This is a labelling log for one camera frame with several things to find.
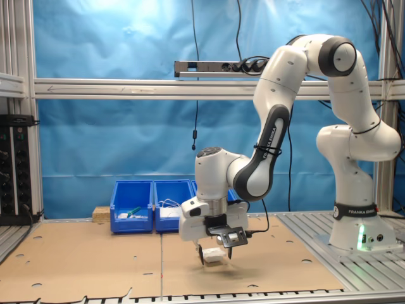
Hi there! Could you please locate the blue bin with packets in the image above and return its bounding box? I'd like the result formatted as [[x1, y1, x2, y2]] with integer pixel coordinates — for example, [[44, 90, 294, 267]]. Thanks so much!
[[109, 180, 155, 235]]

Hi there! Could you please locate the blue bin with masks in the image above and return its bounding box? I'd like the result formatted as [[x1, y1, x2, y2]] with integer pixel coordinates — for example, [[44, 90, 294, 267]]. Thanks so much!
[[153, 179, 194, 234]]

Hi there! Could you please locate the blue bin with cotton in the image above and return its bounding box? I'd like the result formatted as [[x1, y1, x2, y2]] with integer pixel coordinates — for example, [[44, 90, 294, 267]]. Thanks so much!
[[191, 180, 238, 204]]

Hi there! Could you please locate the black cable with ferrite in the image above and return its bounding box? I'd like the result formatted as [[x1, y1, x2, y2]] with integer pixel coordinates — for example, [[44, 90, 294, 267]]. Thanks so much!
[[190, 0, 201, 151]]

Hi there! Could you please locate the black gripper camera mount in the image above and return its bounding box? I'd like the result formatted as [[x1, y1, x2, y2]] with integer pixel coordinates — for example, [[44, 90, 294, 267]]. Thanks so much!
[[204, 216, 248, 250]]

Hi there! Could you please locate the black hanging cable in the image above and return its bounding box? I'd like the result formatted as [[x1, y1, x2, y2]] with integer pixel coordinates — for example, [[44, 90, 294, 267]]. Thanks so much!
[[235, 0, 244, 63]]

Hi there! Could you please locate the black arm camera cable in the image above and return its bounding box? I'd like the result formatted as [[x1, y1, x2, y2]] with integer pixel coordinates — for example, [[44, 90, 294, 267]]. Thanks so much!
[[245, 144, 283, 238]]

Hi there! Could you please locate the black adapter box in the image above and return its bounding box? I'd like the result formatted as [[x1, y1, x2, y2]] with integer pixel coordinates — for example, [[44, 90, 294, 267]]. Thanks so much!
[[0, 114, 36, 128]]

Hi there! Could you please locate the horizontal aluminium beam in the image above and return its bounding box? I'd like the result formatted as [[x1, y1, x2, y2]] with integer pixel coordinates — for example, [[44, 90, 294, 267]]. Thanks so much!
[[33, 77, 385, 101]]

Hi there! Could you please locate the white cotton packet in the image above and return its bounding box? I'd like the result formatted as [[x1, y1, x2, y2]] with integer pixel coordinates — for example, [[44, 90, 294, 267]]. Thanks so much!
[[202, 248, 227, 264]]

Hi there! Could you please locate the white face mask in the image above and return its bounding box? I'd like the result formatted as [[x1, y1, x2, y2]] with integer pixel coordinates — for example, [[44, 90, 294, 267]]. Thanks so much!
[[158, 198, 182, 220]]

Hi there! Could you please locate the aluminium frame post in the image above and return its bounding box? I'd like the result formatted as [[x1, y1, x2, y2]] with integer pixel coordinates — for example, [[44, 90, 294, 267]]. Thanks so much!
[[0, 0, 44, 223], [374, 0, 401, 213]]

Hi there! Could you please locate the black power strip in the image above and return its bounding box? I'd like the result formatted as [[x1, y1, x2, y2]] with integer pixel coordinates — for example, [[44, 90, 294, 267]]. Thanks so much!
[[0, 125, 14, 225], [12, 125, 33, 225]]

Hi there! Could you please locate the chipboard wooden block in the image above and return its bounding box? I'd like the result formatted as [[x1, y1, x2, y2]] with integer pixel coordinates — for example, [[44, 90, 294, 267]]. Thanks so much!
[[92, 206, 113, 224]]

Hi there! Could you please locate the black vertical cable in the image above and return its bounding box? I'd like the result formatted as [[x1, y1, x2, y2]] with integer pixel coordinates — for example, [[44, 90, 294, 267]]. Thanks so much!
[[286, 103, 294, 213]]

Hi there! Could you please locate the short aluminium profile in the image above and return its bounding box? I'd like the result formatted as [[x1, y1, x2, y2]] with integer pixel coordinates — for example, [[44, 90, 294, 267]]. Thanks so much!
[[0, 72, 35, 98]]

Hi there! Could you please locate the black power strip cable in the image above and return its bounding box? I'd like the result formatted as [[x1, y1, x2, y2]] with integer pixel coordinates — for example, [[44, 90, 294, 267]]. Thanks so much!
[[20, 202, 46, 237]]

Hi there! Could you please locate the brown cardboard sheet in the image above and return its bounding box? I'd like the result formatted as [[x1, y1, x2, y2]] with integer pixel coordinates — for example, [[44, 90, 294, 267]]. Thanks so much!
[[160, 215, 346, 299], [0, 220, 164, 300]]

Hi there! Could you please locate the silver power strip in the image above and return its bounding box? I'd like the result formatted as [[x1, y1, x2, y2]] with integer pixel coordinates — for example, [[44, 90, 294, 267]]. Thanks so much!
[[173, 60, 270, 79]]

